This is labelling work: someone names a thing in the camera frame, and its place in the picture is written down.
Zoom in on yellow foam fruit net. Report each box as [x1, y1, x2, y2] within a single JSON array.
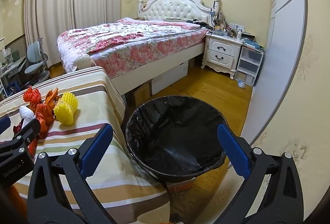
[[54, 92, 79, 127]]

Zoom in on cluster of small bottles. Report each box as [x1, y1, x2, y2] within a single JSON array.
[[210, 10, 258, 40]]

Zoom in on stack of books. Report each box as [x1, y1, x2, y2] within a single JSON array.
[[241, 32, 265, 52]]

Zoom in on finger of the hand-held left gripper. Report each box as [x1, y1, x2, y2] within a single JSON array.
[[0, 116, 12, 135], [10, 118, 42, 155]]

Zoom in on black lined trash bin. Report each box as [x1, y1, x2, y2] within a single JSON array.
[[124, 95, 229, 183]]

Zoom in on orange snack wrapper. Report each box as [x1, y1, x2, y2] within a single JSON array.
[[28, 88, 60, 159]]

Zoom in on clear plastic drawer unit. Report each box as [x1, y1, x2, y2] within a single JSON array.
[[235, 45, 265, 86]]

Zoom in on beige curtains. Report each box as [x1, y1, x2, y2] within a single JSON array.
[[23, 0, 123, 70]]

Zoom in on white paper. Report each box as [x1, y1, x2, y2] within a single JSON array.
[[19, 106, 35, 128]]

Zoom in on white nightstand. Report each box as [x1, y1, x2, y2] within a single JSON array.
[[201, 33, 244, 80]]

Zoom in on floral quilt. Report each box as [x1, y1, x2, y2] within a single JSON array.
[[57, 17, 210, 79]]

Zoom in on orange foam fruit net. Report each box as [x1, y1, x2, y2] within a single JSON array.
[[23, 86, 42, 108]]

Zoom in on light blue desk chair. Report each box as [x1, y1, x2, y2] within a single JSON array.
[[24, 38, 51, 83]]

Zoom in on bed with floral quilt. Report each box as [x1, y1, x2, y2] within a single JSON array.
[[57, 0, 221, 101]]

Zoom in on cluttered desk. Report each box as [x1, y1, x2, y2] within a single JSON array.
[[0, 46, 27, 96]]

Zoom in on white sliding wardrobe door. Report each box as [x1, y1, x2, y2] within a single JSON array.
[[240, 0, 308, 144]]

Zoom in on orange cloth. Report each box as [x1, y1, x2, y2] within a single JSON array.
[[7, 185, 26, 224]]

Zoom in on striped tablecloth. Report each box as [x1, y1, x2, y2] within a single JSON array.
[[0, 66, 171, 224]]

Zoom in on cardboard box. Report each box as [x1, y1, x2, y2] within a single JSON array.
[[133, 81, 151, 106]]

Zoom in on white storage box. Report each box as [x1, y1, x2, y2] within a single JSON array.
[[151, 60, 189, 96]]

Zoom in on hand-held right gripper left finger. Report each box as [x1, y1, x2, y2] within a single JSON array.
[[27, 123, 114, 224]]

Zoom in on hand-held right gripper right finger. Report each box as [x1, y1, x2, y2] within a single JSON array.
[[211, 123, 305, 224]]

